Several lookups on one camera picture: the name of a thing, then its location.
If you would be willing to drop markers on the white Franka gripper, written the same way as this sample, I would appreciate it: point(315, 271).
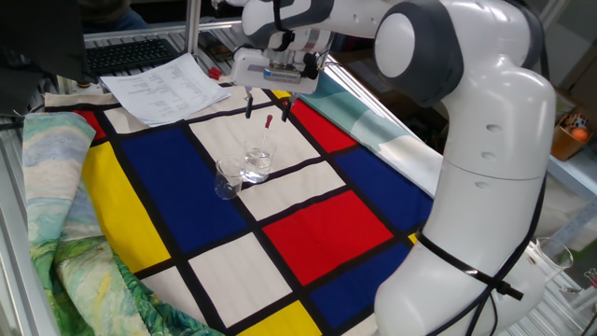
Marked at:
point(245, 77)

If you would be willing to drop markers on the pale blue shelf board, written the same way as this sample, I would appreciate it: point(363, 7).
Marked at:
point(576, 175)

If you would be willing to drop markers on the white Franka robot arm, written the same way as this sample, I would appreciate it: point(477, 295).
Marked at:
point(490, 163)

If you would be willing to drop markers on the brown wooden basket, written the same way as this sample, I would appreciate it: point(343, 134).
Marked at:
point(564, 147)

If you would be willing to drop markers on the small red object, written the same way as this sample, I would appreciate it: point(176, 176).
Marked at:
point(214, 73)

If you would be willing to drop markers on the colour block tablecloth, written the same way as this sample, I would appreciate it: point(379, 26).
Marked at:
point(186, 196)

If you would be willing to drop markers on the dark flat object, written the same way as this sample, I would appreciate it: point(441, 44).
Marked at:
point(217, 46)

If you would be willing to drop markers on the printed paper sheets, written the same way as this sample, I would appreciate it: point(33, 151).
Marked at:
point(158, 93)

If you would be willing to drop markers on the empty glass beaker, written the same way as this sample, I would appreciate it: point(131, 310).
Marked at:
point(227, 187)

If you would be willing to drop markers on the glass dropper with red bulb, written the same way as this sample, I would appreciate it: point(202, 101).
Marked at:
point(268, 121)

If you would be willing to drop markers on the metal binder clip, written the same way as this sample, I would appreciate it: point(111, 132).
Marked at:
point(591, 277)

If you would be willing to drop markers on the orange ball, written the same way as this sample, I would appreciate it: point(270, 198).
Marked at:
point(579, 134)

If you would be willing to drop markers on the glass beaker with water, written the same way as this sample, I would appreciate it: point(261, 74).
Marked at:
point(257, 168)

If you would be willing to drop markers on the aluminium crossbar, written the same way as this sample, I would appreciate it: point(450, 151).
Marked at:
point(140, 30)

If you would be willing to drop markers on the aluminium table edge rail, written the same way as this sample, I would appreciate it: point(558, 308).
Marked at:
point(18, 280)

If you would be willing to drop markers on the aluminium frame post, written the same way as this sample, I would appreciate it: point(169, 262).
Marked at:
point(192, 28)

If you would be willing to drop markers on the green painted landscape cloth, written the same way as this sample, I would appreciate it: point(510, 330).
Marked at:
point(60, 186)

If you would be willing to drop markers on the black monitor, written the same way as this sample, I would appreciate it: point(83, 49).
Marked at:
point(37, 42)

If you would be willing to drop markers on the seated person in jeans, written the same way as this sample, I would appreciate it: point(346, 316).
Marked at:
point(112, 18)

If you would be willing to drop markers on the pale teal white cloth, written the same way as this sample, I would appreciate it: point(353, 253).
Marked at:
point(373, 135)

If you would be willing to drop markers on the black keyboard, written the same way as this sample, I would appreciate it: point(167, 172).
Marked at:
point(126, 56)

